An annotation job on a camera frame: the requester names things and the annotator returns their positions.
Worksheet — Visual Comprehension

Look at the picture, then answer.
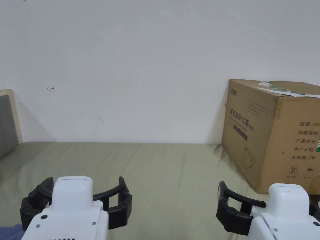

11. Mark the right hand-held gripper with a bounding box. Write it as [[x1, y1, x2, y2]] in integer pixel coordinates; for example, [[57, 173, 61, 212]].
[[216, 181, 320, 240]]

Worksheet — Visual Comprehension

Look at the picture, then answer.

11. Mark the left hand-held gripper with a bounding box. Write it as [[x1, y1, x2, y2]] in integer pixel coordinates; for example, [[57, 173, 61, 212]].
[[20, 176, 133, 240]]

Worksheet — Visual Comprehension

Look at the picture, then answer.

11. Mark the dark blue garment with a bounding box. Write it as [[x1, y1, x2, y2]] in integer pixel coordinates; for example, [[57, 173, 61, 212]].
[[0, 223, 24, 240]]

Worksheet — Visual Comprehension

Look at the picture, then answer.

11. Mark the brown cardboard carton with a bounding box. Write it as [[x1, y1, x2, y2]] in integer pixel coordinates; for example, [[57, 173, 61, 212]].
[[221, 78, 320, 196]]

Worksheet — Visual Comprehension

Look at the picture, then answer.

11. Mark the bed with pale green sheet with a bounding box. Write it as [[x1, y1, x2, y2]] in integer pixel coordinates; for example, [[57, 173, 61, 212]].
[[0, 141, 320, 240]]

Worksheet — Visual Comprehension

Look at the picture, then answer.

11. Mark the grey padded headboard, wooden frame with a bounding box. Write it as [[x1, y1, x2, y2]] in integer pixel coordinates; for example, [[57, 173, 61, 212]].
[[0, 89, 25, 160]]

